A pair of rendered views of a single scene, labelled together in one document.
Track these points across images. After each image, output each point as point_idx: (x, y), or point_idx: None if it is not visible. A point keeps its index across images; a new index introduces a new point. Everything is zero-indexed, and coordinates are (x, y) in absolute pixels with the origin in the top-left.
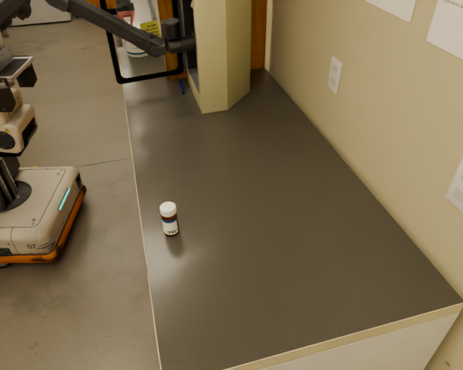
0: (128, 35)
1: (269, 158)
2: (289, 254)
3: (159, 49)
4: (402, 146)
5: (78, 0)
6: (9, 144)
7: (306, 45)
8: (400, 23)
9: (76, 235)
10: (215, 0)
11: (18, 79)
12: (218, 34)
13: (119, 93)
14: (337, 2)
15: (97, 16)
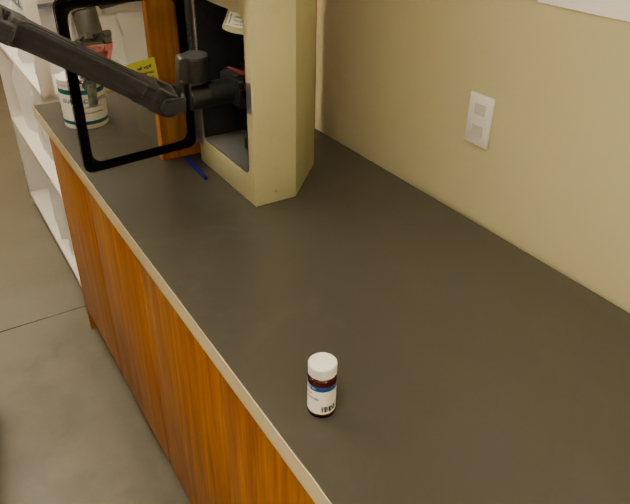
0: (122, 83)
1: (408, 262)
2: (535, 406)
3: (177, 103)
4: None
5: (30, 24)
6: None
7: (409, 81)
8: (616, 27)
9: None
10: (281, 15)
11: None
12: (284, 71)
13: None
14: (475, 10)
15: (66, 51)
